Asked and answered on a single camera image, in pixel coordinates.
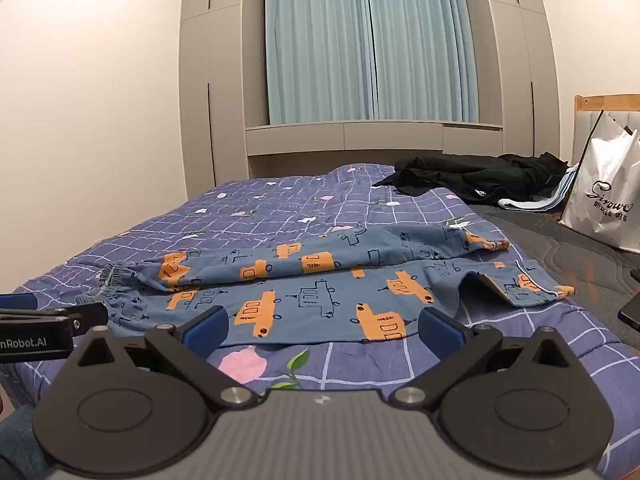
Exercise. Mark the wooden padded headboard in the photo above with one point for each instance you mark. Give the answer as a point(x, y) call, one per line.
point(587, 125)

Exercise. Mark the person's leg in jeans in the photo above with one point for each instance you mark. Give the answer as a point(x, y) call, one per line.
point(15, 425)

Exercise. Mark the blue pants with orange cars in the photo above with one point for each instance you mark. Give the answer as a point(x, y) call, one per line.
point(310, 300)

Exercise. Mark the white shopping bag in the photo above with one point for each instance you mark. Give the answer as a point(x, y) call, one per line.
point(607, 185)

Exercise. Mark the black phone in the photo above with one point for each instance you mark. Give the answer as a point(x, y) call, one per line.
point(631, 312)

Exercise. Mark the grey quilted mattress pad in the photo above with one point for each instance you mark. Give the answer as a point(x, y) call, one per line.
point(550, 255)

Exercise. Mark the light blue curtain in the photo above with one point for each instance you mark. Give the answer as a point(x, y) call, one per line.
point(370, 45)

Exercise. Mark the blue striped cloth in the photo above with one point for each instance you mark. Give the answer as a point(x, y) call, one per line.
point(545, 201)

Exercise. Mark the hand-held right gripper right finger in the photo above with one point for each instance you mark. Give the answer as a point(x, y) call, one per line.
point(440, 331)

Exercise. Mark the purple checked floral quilt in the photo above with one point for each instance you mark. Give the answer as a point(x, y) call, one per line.
point(280, 200)

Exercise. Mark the grey wardrobe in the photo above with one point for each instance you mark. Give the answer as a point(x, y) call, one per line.
point(520, 60)
point(212, 60)

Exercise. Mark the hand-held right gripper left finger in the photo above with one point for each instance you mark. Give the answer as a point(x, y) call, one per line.
point(206, 330)

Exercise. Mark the black jacket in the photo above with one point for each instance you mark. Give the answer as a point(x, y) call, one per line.
point(470, 172)

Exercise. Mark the beige headboard shelf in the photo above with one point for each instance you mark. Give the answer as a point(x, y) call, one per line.
point(375, 135)

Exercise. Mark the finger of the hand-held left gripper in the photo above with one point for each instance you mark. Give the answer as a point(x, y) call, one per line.
point(87, 316)
point(17, 301)

